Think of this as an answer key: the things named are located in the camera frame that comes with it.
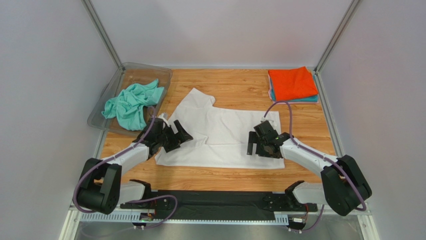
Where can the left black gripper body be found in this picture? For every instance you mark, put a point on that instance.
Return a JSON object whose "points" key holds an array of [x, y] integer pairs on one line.
{"points": [[168, 139]]}

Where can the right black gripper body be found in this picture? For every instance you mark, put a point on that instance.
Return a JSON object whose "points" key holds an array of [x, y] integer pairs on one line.
{"points": [[260, 143]]}

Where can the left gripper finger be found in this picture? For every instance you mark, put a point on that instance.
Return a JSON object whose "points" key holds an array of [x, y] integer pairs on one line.
{"points": [[182, 135], [164, 118]]}

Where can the white t shirt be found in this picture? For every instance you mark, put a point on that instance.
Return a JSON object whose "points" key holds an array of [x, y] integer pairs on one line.
{"points": [[220, 136]]}

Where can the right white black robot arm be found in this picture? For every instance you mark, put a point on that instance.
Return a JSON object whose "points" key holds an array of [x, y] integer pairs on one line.
{"points": [[343, 186]]}

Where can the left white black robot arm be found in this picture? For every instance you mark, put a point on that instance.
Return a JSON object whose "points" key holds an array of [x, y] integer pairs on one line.
{"points": [[100, 188]]}

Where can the clear plastic bin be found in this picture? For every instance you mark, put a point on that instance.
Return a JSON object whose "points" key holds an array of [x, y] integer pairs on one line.
{"points": [[127, 74]]}

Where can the mint green t shirt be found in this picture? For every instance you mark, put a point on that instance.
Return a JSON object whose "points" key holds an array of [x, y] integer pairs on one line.
{"points": [[128, 106]]}

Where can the folded teal t shirt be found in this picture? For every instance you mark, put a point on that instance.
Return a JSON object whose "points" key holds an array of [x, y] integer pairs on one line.
{"points": [[309, 98]]}

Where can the folded orange t shirt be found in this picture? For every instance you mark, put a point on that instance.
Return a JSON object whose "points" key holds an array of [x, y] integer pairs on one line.
{"points": [[295, 86]]}

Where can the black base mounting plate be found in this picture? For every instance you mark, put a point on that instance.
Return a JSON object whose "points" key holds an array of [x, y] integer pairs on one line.
{"points": [[220, 205]]}

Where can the right aluminium corner post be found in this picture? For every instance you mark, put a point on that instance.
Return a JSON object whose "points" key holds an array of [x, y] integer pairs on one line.
{"points": [[348, 15]]}

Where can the aluminium corner post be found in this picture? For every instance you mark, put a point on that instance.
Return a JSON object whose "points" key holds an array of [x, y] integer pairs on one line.
{"points": [[92, 13], [348, 15]]}

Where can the aluminium frame rail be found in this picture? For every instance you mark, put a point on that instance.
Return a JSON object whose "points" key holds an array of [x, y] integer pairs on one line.
{"points": [[144, 224]]}

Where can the left aluminium corner post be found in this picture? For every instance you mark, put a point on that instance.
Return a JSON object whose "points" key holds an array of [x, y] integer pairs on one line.
{"points": [[92, 13]]}

